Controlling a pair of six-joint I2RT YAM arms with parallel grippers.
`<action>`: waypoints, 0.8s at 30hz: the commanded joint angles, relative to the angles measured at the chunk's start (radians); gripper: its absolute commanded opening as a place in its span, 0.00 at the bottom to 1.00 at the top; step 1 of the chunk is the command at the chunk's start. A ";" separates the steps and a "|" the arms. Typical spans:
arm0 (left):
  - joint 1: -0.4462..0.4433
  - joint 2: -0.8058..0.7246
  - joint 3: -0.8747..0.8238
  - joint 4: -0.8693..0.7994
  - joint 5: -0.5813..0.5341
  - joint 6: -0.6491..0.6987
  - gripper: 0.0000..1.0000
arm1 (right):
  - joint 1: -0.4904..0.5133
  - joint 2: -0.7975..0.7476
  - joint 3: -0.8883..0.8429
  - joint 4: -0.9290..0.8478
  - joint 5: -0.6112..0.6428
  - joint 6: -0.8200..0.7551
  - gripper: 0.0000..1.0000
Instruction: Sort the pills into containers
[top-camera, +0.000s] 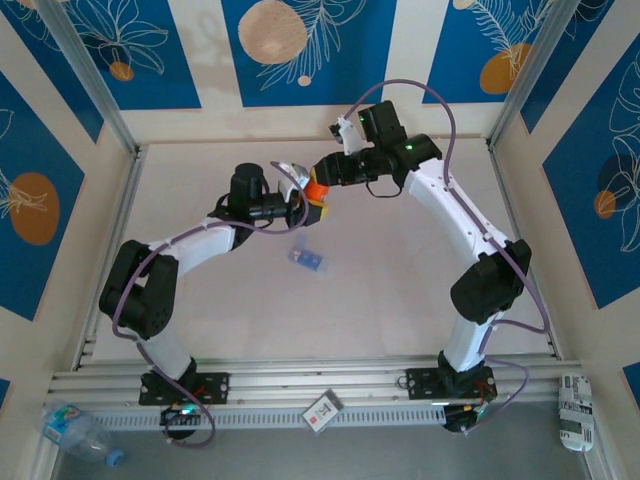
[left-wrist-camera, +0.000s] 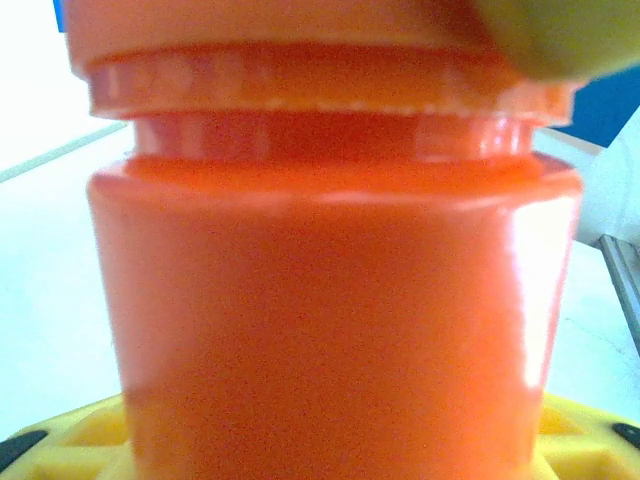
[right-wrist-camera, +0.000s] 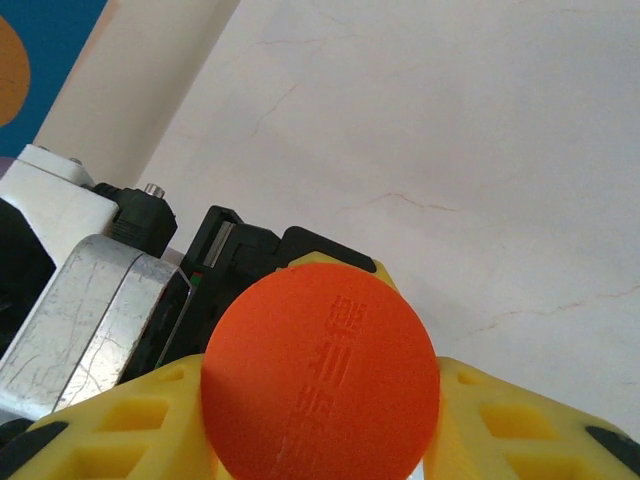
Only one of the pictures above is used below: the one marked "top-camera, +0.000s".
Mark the orange pill bottle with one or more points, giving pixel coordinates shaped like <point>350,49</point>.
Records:
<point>316,191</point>

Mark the blue clear pill organizer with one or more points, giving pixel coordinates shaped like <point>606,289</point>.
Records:
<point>310,257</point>

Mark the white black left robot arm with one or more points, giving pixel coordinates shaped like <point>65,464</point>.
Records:
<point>200,245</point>

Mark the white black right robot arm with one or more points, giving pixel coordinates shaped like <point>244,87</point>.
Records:
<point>450,215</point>

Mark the small white card box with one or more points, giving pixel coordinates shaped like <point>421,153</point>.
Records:
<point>324,411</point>

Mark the black left controller board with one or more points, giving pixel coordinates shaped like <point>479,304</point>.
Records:
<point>180,414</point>

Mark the black controller board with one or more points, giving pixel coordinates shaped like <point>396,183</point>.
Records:
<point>180,414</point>
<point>462,417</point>

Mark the black right controller board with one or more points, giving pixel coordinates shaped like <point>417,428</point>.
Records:
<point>462,417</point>

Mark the clear plastic water bottle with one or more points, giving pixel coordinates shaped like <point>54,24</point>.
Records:
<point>75,435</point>

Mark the newspaper wrapped package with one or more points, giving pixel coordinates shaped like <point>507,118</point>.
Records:
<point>575,412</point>

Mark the aluminium side rail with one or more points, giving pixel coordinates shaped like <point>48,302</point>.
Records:
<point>511,210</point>
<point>117,235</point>

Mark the aluminium frame post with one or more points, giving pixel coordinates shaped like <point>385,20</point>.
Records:
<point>94,80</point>
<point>527,75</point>

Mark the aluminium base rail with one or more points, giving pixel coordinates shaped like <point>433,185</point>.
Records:
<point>310,380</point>

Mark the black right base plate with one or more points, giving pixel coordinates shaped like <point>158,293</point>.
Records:
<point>422,382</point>

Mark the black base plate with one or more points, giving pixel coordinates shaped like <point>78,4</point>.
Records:
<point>215,387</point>
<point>422,382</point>

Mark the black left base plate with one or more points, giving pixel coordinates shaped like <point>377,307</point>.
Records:
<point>215,387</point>

